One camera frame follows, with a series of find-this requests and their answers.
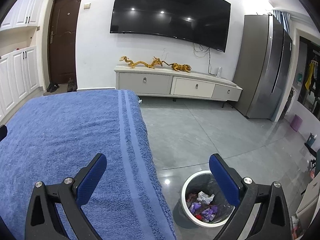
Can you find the grey double door refrigerator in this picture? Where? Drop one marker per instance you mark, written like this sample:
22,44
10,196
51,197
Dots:
263,66

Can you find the white paper pack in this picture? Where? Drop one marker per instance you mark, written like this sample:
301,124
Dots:
204,198

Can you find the wall mounted black television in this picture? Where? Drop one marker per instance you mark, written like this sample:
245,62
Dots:
204,22

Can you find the white TV console cabinet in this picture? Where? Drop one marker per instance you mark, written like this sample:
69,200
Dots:
163,82

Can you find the brown shoes by door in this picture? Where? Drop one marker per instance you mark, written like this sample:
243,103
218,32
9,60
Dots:
71,86

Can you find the golden tiger ornament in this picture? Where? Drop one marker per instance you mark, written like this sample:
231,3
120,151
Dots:
181,67

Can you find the purple tissue pack wrapper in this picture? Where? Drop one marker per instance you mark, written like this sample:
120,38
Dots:
203,212

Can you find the blue towel table cover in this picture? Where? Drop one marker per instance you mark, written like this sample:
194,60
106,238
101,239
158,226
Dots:
53,137

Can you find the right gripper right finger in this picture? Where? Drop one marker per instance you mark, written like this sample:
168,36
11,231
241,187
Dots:
272,220

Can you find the white wall cabinet unit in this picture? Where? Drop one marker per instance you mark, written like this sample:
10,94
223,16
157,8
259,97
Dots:
19,72

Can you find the dark brown entrance door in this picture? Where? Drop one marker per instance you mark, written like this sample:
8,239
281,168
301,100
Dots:
61,40

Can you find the black shoes by door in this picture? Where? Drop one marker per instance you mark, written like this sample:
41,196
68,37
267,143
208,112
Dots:
52,87

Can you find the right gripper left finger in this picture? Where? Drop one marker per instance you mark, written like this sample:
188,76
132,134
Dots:
43,220

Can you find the white round trash bin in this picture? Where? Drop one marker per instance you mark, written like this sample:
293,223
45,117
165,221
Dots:
201,181

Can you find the golden dragon ornament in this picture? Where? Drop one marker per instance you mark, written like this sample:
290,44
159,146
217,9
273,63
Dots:
155,62

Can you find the small purple bin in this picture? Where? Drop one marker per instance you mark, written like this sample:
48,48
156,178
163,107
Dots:
296,123

